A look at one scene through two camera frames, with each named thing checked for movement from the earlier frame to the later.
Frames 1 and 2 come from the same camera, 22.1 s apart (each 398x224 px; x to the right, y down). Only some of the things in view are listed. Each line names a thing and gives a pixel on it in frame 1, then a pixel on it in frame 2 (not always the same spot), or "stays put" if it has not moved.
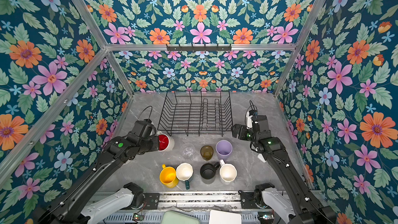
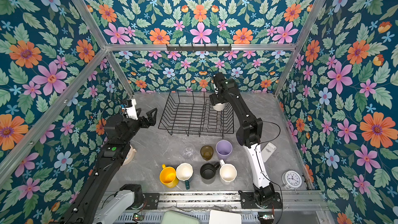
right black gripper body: x=251 y=136 to x=216 y=99
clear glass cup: x=188 y=151 stays put
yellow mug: x=168 y=177 stays put
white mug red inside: x=165 y=142 to x=219 y=107
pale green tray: x=173 y=217 stays put
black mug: x=208 y=172 stays put
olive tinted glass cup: x=207 y=152 stays put
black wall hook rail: x=193 y=49 stays put
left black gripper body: x=151 y=142 to x=133 y=126
